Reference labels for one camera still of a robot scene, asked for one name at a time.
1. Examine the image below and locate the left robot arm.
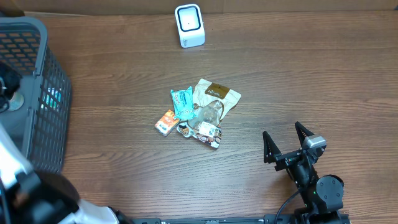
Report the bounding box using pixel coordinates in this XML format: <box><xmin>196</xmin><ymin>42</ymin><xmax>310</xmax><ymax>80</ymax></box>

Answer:
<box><xmin>1</xmin><ymin>128</ymin><xmax>132</xmax><ymax>224</ymax></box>

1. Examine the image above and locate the orange small packet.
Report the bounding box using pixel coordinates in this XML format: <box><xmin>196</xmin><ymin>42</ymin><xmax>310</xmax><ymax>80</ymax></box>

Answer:
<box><xmin>155</xmin><ymin>110</ymin><xmax>180</xmax><ymax>136</ymax></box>

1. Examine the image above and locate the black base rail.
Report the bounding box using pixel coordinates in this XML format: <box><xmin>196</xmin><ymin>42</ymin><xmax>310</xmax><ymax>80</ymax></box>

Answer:
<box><xmin>130</xmin><ymin>213</ymin><xmax>351</xmax><ymax>224</ymax></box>

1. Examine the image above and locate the grey plastic shopping basket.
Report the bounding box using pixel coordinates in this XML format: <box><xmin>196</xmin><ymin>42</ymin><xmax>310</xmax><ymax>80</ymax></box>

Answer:
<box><xmin>1</xmin><ymin>17</ymin><xmax>72</xmax><ymax>173</ymax></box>

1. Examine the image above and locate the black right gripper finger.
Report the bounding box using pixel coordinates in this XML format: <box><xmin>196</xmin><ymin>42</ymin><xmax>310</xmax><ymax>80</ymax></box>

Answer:
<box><xmin>295</xmin><ymin>121</ymin><xmax>314</xmax><ymax>146</ymax></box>
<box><xmin>262</xmin><ymin>131</ymin><xmax>282</xmax><ymax>164</ymax></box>

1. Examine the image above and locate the green-lidded jar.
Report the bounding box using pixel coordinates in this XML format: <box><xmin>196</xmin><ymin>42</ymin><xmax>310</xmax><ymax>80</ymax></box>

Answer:
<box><xmin>8</xmin><ymin>92</ymin><xmax>24</xmax><ymax>111</ymax></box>

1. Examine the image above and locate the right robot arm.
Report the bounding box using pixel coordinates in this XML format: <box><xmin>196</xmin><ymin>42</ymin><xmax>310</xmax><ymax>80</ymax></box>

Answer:
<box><xmin>262</xmin><ymin>121</ymin><xmax>350</xmax><ymax>224</ymax></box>

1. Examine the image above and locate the beige brown snack pouch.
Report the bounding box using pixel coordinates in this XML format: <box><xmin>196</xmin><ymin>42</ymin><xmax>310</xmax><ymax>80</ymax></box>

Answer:
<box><xmin>177</xmin><ymin>79</ymin><xmax>241</xmax><ymax>149</ymax></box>

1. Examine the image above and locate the teal long snack packet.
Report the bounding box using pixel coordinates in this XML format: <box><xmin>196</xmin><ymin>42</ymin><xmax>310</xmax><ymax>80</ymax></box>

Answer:
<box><xmin>170</xmin><ymin>86</ymin><xmax>197</xmax><ymax>120</ymax></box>

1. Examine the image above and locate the white barcode scanner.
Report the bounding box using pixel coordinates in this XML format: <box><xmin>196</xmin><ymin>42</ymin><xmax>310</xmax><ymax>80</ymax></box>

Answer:
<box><xmin>175</xmin><ymin>3</ymin><xmax>205</xmax><ymax>49</ymax></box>

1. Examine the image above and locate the teal small tissue packet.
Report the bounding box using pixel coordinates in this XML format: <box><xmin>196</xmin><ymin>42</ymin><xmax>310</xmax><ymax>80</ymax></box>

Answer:
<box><xmin>41</xmin><ymin>87</ymin><xmax>62</xmax><ymax>111</ymax></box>

